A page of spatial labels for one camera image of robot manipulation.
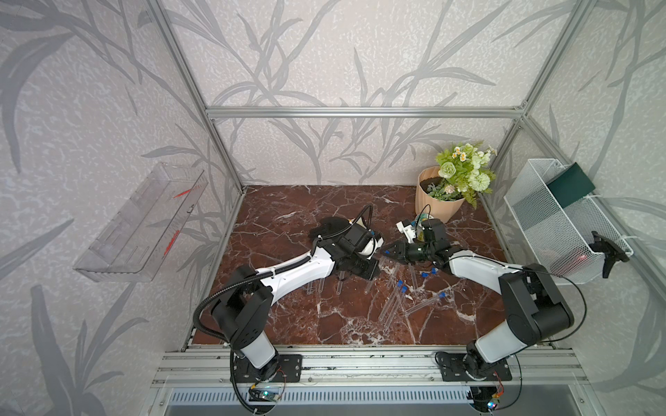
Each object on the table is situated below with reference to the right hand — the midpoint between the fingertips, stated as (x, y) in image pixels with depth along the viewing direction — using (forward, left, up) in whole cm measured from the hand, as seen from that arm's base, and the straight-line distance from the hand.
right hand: (382, 251), depth 86 cm
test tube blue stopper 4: (-13, -3, -11) cm, 17 cm away
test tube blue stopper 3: (-13, +5, +7) cm, 16 cm away
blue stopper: (-3, -16, -11) cm, 20 cm away
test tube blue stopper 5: (-9, -7, -11) cm, 16 cm away
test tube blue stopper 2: (-8, +15, -10) cm, 19 cm away
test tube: (-21, +20, +22) cm, 36 cm away
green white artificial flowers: (+22, -29, +16) cm, 39 cm away
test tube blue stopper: (-7, +21, -10) cm, 25 cm away
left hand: (-7, +2, 0) cm, 8 cm away
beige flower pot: (+18, -20, +1) cm, 27 cm away
